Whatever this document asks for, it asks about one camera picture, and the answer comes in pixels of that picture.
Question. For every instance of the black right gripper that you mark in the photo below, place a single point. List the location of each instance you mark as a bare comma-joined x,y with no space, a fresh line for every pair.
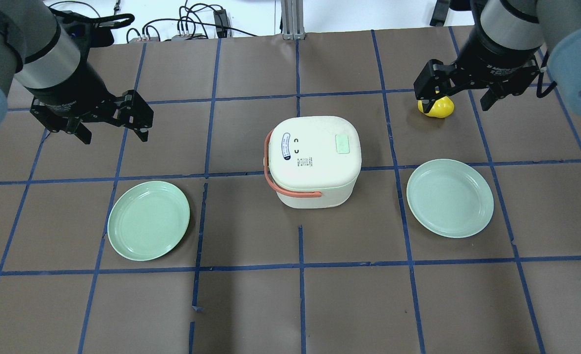
498,59

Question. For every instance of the green plate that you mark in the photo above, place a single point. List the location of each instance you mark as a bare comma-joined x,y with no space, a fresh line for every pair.
148,221
450,198

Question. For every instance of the aluminium frame post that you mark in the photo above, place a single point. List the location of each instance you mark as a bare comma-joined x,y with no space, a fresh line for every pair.
292,19

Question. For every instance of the green plate left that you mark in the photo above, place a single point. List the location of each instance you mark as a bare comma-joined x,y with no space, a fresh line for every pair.
148,221

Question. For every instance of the yellow lemon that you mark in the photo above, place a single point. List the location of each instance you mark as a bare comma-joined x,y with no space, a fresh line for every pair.
443,108

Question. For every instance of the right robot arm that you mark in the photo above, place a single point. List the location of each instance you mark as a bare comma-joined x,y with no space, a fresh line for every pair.
512,43

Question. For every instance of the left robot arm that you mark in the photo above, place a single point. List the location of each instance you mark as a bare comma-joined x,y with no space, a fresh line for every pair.
46,51

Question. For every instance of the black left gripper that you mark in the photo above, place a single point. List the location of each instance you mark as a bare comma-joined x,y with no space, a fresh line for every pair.
70,87

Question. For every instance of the green plate right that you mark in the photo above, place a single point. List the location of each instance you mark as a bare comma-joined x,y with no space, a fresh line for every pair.
450,198

